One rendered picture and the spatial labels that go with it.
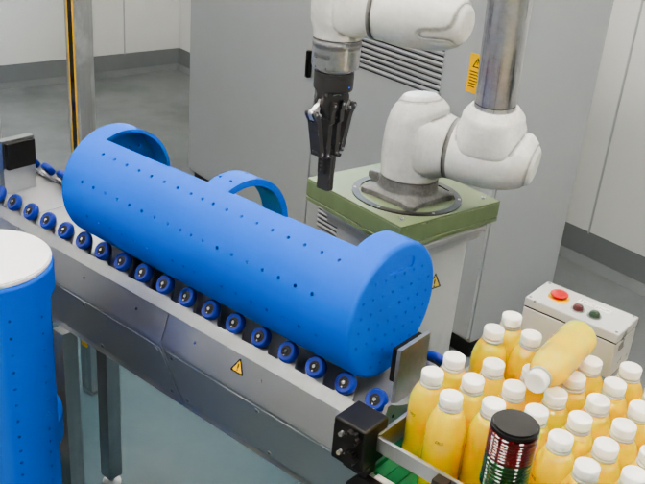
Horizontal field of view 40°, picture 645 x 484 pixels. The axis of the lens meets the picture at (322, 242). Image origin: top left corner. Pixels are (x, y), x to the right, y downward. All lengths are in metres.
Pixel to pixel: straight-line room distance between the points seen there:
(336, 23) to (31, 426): 1.12
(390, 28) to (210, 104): 3.26
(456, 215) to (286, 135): 2.06
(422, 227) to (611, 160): 2.44
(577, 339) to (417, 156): 0.78
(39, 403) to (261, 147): 2.57
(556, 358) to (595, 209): 3.12
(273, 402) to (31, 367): 0.54
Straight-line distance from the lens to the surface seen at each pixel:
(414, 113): 2.19
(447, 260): 2.33
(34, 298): 1.94
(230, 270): 1.76
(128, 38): 7.25
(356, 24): 1.56
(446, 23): 1.51
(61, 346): 2.51
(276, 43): 4.19
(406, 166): 2.22
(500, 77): 2.09
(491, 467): 1.19
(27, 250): 2.02
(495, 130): 2.11
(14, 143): 2.54
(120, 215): 2.00
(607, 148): 4.53
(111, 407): 2.74
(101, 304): 2.18
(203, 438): 3.10
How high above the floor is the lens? 1.93
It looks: 26 degrees down
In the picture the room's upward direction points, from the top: 5 degrees clockwise
